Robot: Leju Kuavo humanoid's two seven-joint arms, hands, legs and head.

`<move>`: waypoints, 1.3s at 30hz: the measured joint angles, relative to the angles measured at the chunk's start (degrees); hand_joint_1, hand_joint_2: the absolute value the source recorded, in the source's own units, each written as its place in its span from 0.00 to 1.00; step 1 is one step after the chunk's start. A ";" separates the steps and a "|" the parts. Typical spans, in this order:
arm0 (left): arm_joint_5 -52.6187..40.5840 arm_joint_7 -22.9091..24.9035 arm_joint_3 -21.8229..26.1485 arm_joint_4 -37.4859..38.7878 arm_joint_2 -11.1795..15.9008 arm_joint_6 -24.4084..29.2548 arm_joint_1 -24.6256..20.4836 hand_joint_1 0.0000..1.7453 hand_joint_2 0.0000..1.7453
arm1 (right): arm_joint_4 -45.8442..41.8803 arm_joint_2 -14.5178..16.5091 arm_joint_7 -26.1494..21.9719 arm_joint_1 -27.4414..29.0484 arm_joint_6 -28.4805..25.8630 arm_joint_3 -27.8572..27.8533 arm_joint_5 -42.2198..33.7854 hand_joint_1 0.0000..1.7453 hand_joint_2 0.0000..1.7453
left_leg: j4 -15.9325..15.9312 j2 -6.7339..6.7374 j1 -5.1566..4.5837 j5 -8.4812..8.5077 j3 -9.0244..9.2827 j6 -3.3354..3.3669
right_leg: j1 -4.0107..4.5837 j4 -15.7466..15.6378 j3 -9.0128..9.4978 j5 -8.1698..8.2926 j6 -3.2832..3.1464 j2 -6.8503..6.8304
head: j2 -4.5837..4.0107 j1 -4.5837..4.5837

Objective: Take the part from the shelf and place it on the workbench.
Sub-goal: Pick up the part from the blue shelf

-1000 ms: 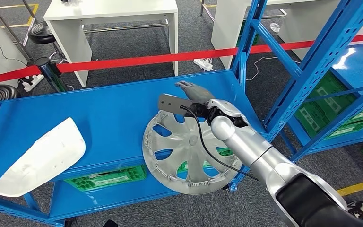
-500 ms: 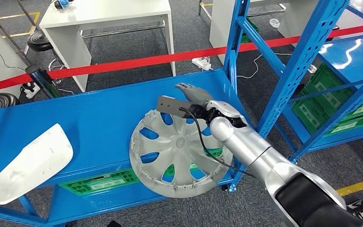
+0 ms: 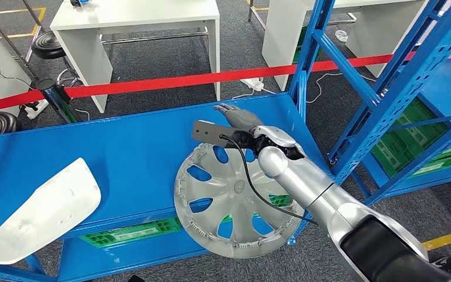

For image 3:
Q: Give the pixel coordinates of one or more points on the white plastic panel part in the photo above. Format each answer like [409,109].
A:
[42,214]

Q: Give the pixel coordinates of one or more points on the white power strip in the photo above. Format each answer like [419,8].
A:
[252,83]
[35,111]

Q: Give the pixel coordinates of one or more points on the crumpled clear plastic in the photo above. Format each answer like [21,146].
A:
[341,36]

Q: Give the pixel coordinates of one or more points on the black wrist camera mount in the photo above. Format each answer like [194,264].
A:
[210,132]

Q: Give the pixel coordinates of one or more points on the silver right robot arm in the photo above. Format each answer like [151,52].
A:
[299,179]

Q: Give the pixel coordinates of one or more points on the white desk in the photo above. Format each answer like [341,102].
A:
[132,11]
[282,39]

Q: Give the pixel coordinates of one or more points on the blue and white device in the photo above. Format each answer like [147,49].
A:
[80,2]

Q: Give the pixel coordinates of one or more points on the silver wheel hubcap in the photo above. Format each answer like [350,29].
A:
[235,187]

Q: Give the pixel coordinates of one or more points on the black stanchion post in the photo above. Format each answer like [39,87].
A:
[54,101]

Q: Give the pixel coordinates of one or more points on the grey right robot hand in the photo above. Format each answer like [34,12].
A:
[243,118]

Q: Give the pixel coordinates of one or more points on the red barrier belt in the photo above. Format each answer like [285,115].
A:
[171,82]

